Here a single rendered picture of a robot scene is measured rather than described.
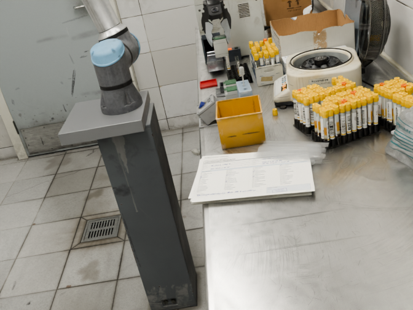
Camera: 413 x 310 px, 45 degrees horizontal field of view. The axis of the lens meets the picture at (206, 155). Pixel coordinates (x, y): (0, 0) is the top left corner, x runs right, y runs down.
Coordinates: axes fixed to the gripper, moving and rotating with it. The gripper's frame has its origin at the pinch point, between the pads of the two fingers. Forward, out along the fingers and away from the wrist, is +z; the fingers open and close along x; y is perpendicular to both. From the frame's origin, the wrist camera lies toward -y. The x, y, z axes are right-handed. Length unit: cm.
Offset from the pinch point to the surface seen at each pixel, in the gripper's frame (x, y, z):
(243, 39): -9.6, 38.3, 11.3
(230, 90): -1.1, -15.5, 12.5
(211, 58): 4.7, 26.5, 13.2
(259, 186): -5, -69, 18
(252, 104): -7.0, -31.7, 11.9
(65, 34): 103, 162, 21
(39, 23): 118, 161, 11
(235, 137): -0.5, -44.2, 15.7
